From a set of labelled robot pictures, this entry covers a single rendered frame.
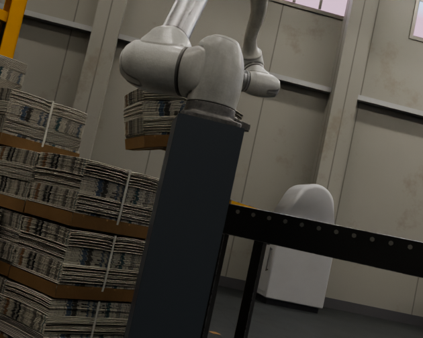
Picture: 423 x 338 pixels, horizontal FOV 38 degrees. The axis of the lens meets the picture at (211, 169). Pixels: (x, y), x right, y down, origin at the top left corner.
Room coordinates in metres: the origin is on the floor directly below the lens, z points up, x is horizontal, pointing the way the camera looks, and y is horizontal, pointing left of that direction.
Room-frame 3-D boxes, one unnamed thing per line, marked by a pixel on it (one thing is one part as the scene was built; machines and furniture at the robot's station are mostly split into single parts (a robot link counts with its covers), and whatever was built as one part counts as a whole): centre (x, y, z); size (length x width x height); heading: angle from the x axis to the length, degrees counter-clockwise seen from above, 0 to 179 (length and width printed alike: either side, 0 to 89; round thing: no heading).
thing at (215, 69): (1.85, 0.05, 1.17); 0.18 x 0.16 x 0.22; 74
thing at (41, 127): (2.58, 0.80, 0.95); 0.38 x 0.29 x 0.23; 138
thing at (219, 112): (1.85, 0.02, 1.03); 0.22 x 0.18 x 0.06; 98
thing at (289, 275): (6.83, -1.10, 0.68); 0.69 x 0.63 x 1.36; 98
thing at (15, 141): (2.59, 0.80, 0.86); 0.38 x 0.29 x 0.04; 138
